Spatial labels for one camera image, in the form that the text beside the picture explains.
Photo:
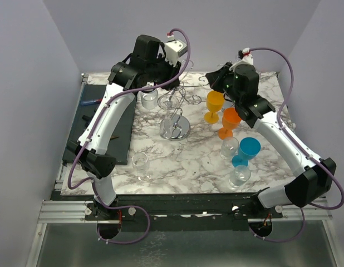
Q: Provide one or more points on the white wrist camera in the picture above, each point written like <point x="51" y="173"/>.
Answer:
<point x="244" y="58"/>
<point x="174" y="50"/>

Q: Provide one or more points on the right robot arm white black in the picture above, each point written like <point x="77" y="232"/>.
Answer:
<point x="312" y="173"/>

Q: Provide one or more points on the chrome spiral wire rack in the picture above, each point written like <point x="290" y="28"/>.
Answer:
<point x="263" y="76"/>

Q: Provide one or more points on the chrome swirl wine glass rack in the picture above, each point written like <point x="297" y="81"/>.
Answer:
<point x="181" y="125"/>

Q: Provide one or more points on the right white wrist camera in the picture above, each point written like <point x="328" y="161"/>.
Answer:
<point x="244" y="58"/>

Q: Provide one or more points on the small dark socket tool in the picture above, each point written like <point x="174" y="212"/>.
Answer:
<point x="86" y="118"/>

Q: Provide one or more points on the dark grey box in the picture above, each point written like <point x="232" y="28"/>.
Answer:
<point x="117" y="120"/>

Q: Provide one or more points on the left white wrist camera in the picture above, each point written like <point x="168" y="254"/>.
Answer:
<point x="174" y="50"/>

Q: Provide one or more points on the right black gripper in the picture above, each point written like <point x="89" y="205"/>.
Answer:
<point x="214" y="79"/>

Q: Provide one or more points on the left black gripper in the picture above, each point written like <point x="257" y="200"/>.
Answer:
<point x="172" y="71"/>

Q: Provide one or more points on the aluminium mounting rail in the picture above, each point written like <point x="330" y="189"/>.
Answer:
<point x="71" y="212"/>

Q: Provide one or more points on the blue plastic wine glass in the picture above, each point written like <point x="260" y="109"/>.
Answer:
<point x="248" y="149"/>

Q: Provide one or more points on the orange plastic wine glass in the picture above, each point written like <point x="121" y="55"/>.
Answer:
<point x="230" y="121"/>

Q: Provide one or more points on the blue handled screwdriver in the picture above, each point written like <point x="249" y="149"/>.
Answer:
<point x="90" y="102"/>

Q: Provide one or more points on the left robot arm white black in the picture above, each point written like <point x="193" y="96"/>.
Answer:
<point x="99" y="167"/>

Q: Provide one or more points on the yellow plastic wine glass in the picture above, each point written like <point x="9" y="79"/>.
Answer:
<point x="215" y="101"/>

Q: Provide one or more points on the clear wine glass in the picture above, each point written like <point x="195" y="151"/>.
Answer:
<point x="141" y="165"/>
<point x="167" y="103"/>
<point x="229" y="147"/>
<point x="239" y="176"/>
<point x="149" y="99"/>

